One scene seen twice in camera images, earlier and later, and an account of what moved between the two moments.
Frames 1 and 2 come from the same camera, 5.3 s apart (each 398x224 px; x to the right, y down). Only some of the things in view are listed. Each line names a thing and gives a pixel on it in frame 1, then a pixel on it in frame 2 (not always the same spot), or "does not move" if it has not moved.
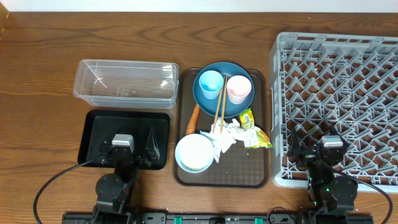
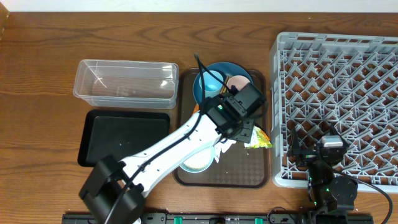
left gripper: x=154 y=151 to x=247 y=132
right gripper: x=295 y=148 does not move
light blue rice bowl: x=194 y=153 does not move
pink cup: x=238 y=87 does not move
